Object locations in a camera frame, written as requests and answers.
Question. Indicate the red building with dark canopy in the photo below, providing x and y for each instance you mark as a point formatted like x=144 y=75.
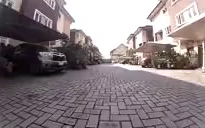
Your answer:
x=40 y=13

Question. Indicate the row of buildings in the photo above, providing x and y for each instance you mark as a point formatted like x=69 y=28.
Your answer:
x=78 y=36

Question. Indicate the small gabled building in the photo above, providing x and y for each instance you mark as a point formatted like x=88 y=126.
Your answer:
x=118 y=51

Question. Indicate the carport canopy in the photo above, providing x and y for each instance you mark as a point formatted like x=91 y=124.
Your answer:
x=155 y=46

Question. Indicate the grey brick paved road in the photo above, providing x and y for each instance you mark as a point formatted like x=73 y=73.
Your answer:
x=103 y=100

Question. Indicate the pale concrete driveway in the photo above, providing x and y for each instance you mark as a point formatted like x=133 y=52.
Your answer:
x=190 y=75

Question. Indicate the pink and white building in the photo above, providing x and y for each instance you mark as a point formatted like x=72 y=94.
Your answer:
x=186 y=20

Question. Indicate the building with dark roof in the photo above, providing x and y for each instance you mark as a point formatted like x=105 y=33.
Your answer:
x=141 y=36

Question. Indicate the green bushes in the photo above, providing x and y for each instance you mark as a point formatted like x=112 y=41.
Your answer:
x=170 y=60

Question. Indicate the silver car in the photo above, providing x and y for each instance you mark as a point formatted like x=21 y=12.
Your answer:
x=43 y=58

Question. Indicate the dark bushes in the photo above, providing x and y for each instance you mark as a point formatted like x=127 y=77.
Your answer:
x=75 y=55

